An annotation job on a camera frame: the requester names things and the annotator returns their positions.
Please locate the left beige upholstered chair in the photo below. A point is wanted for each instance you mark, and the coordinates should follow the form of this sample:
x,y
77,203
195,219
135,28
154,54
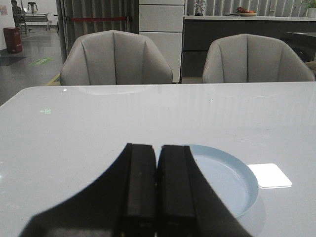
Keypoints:
x,y
115,58

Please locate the beige upholstered chair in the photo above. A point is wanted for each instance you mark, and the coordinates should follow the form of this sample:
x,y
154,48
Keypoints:
x,y
115,58
252,58

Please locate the right beige upholstered chair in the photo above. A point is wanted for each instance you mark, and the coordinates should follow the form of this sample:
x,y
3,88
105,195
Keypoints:
x,y
252,58

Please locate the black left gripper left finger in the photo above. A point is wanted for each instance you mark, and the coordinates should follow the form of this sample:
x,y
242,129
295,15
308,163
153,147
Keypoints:
x,y
119,203

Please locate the fruit bowl on counter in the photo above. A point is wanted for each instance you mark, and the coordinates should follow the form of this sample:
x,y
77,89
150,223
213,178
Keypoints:
x,y
245,12

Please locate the person in background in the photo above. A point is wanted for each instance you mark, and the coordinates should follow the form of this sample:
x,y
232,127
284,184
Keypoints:
x,y
18,13

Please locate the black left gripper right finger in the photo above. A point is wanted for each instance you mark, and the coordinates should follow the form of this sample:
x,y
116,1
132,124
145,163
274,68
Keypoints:
x,y
187,206

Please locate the red trash bin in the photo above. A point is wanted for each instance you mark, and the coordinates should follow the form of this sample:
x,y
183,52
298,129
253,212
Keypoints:
x,y
12,39

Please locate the red barrier belt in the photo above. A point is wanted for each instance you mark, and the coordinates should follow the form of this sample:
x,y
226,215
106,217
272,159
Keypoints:
x,y
102,19

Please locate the small decorative windmill figure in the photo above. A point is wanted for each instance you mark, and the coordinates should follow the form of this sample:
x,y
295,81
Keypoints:
x,y
199,7

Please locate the light blue round plate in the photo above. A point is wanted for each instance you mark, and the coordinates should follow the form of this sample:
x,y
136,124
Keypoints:
x,y
231,179

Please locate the white drawer cabinet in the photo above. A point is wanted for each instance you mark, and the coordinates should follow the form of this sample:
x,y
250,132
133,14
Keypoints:
x,y
162,21

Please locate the background white table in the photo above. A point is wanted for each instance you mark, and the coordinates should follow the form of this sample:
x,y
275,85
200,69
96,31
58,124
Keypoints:
x,y
38,18

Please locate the dark grey sideboard counter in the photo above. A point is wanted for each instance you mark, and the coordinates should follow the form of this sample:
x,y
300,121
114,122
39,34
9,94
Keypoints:
x,y
200,31

